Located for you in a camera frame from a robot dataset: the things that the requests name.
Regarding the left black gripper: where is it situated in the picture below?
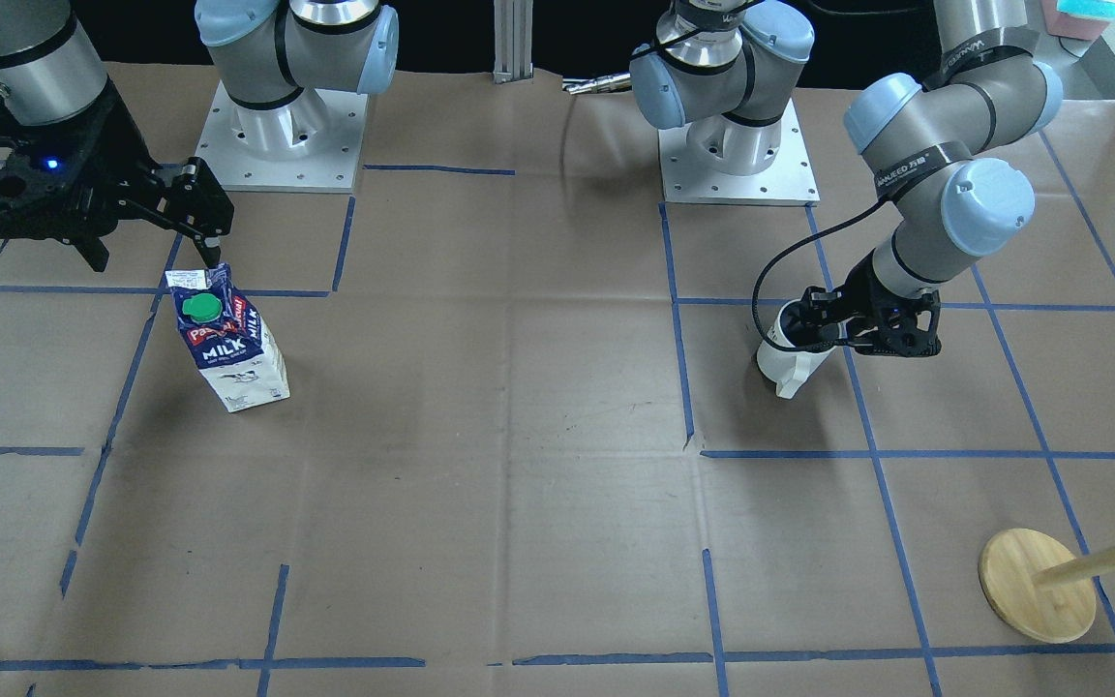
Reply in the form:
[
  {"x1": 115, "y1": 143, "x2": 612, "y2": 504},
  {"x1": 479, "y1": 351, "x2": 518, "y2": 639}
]
[{"x1": 799, "y1": 256, "x2": 901, "y2": 351}]

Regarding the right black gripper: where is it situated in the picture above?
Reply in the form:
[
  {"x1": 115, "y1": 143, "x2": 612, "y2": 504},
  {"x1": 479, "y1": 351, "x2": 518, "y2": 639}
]
[{"x1": 65, "y1": 79, "x2": 234, "y2": 273}]

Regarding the white mug grey inside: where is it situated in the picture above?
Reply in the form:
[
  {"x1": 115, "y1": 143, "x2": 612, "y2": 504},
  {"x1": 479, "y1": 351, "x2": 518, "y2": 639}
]
[{"x1": 756, "y1": 299, "x2": 833, "y2": 400}]

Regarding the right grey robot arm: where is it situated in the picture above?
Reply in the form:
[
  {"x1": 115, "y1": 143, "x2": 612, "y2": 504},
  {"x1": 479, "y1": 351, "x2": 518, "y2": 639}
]
[{"x1": 0, "y1": 1, "x2": 399, "y2": 272}]

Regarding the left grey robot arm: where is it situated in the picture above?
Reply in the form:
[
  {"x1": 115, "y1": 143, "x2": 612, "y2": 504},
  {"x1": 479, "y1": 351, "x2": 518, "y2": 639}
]
[{"x1": 628, "y1": 1, "x2": 1065, "y2": 358}]

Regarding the blue white milk carton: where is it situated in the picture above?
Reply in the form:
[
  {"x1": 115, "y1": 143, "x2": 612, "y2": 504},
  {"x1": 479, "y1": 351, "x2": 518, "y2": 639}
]
[{"x1": 165, "y1": 263, "x2": 291, "y2": 413}]

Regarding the wooden mug tree stand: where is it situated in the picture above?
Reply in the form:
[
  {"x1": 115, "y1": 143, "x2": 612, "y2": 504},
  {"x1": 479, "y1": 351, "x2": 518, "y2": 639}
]
[{"x1": 978, "y1": 527, "x2": 1115, "y2": 643}]

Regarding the brown paper table cover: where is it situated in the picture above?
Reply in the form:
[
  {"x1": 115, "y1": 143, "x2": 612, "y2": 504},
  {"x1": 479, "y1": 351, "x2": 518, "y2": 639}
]
[{"x1": 0, "y1": 74, "x2": 1115, "y2": 696}]

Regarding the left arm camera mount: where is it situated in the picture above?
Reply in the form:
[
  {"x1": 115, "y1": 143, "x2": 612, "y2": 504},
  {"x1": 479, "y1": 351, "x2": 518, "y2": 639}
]
[{"x1": 846, "y1": 288, "x2": 942, "y2": 358}]

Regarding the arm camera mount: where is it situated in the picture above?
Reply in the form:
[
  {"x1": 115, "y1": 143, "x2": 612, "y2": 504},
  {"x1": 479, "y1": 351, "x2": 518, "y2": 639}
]
[
  {"x1": 0, "y1": 93, "x2": 88, "y2": 246},
  {"x1": 846, "y1": 288, "x2": 942, "y2": 358}
]

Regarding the black braided cable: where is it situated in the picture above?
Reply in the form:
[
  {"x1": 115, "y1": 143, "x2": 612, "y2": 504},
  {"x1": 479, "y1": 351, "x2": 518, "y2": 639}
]
[{"x1": 752, "y1": 197, "x2": 886, "y2": 351}]

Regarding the right arm camera mount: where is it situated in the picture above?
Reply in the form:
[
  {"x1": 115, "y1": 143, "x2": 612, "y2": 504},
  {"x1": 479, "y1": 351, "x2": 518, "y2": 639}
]
[{"x1": 0, "y1": 93, "x2": 88, "y2": 246}]

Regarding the aluminium profile post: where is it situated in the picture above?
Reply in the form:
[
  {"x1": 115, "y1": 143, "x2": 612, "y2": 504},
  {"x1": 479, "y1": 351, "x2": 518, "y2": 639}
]
[{"x1": 492, "y1": 0, "x2": 534, "y2": 85}]

